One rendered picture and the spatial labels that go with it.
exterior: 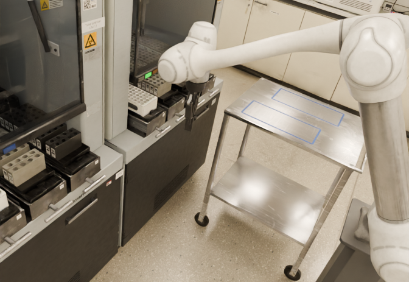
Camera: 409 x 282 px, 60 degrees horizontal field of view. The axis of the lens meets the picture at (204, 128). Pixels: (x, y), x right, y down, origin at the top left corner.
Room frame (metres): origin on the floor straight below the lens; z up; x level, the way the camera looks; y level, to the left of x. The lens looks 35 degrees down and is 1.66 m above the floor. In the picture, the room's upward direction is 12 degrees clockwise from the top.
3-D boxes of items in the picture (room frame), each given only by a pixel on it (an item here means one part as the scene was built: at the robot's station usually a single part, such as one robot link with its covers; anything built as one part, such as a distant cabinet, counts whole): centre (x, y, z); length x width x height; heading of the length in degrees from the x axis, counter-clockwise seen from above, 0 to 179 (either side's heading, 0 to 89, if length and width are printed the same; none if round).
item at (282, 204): (1.45, -0.44, 0.41); 0.67 x 0.46 x 0.82; 66
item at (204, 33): (1.16, 0.07, 1.18); 0.13 x 0.11 x 0.16; 160
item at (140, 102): (1.29, 0.38, 0.83); 0.30 x 0.10 x 0.06; 67
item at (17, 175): (0.74, 0.50, 0.85); 0.12 x 0.02 x 0.06; 157
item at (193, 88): (1.17, 0.07, 1.00); 0.08 x 0.07 x 0.09; 169
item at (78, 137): (0.88, 0.44, 0.85); 0.12 x 0.02 x 0.06; 157
